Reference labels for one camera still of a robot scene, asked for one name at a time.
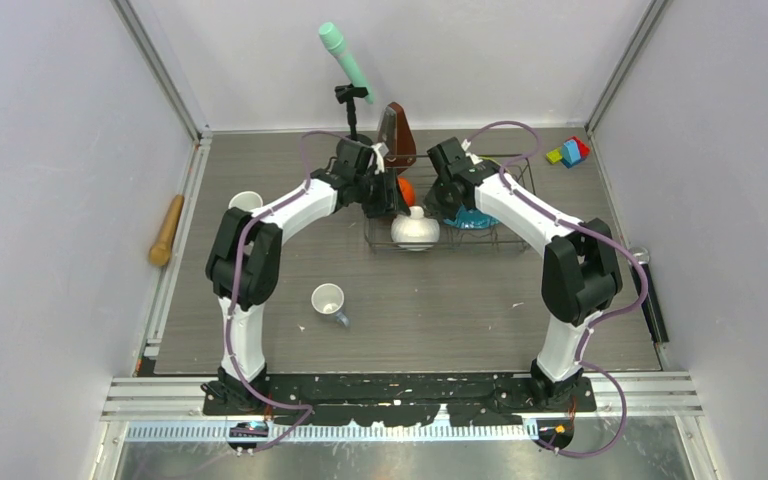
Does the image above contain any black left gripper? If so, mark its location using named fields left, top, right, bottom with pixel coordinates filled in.
left=355, top=168, right=411, bottom=220

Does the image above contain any orange bowl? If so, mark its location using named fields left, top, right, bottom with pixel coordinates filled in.
left=397, top=176, right=416, bottom=207

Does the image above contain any white bowl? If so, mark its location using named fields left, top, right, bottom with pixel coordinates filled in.
left=390, top=206, right=440, bottom=251

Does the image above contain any pink floral mug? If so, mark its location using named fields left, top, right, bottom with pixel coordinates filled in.
left=228, top=191, right=264, bottom=212

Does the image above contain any grey printed mug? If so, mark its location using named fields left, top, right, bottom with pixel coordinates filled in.
left=310, top=283, right=350, bottom=328

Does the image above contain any blue dotted plate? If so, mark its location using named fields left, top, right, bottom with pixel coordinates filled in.
left=443, top=206, right=499, bottom=230

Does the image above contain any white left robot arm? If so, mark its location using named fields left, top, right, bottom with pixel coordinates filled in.
left=205, top=138, right=408, bottom=414

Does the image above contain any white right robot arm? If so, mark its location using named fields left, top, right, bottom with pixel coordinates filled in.
left=427, top=138, right=623, bottom=411

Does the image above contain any brown wooden metronome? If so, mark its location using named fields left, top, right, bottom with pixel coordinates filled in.
left=378, top=102, right=417, bottom=175

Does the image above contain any black microphone stand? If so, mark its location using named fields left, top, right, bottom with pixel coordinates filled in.
left=334, top=83, right=373, bottom=146

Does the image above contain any colourful toy block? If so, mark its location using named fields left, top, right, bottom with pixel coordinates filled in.
left=545, top=136, right=591, bottom=169

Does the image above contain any mint green microphone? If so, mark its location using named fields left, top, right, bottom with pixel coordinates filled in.
left=318, top=22, right=375, bottom=105

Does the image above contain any wooden rolling pin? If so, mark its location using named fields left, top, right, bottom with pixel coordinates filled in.
left=148, top=195, right=185, bottom=267

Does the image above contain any black handheld microphone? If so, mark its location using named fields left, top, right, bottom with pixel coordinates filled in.
left=630, top=246, right=669, bottom=344

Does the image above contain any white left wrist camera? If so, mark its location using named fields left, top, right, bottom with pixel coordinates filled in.
left=371, top=142, right=389, bottom=174

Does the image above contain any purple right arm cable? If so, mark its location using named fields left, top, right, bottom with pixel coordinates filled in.
left=463, top=120, right=650, bottom=460

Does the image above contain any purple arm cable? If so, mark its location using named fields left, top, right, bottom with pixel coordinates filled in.
left=223, top=129, right=385, bottom=454
left=463, top=120, right=650, bottom=460

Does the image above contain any black wire dish rack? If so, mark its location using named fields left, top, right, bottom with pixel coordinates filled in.
left=364, top=154, right=530, bottom=252

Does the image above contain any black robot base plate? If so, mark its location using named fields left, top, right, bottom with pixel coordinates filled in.
left=201, top=373, right=596, bottom=427

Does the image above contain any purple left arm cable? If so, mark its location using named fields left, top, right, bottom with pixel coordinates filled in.
left=223, top=129, right=385, bottom=454

